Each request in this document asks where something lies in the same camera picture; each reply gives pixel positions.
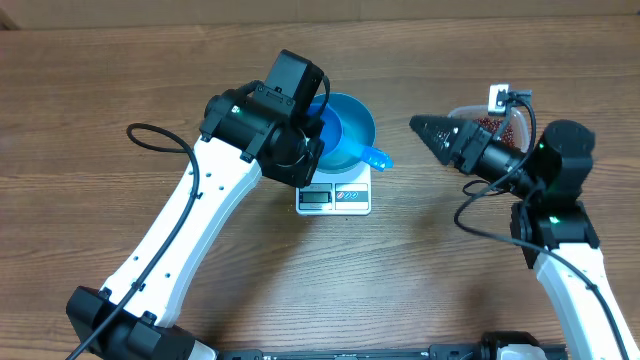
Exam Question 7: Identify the teal bowl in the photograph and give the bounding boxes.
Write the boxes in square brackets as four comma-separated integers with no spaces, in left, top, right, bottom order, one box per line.
[317,92,376,173]

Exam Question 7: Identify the clear plastic bean container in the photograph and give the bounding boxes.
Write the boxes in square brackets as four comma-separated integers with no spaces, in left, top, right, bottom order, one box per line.
[448,105,530,152]

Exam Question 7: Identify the red beans in container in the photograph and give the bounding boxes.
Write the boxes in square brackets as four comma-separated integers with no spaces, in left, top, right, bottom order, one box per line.
[473,117,516,148]

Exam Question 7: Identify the left black cable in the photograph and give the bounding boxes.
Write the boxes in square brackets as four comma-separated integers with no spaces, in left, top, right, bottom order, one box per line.
[64,123,201,360]

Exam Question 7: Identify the white kitchen scale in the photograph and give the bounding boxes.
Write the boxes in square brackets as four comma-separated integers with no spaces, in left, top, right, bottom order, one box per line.
[295,163,372,216]

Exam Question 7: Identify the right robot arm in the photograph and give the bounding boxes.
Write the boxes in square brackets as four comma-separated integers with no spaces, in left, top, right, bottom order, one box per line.
[409,115,639,359]

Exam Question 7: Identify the right black cable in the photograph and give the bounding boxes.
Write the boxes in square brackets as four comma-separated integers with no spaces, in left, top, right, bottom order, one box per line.
[453,89,631,360]

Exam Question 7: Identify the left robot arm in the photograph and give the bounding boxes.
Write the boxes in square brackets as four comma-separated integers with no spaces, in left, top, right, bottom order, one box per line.
[66,50,330,360]

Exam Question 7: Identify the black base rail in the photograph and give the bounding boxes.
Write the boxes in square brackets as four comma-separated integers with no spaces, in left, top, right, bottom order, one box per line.
[217,343,491,360]

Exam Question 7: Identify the black cable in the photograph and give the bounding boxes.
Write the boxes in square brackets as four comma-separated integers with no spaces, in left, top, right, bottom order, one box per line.
[453,89,631,360]
[64,123,201,360]

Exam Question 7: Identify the blue measuring scoop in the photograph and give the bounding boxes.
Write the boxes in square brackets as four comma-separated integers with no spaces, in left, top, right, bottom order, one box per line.
[318,105,394,173]

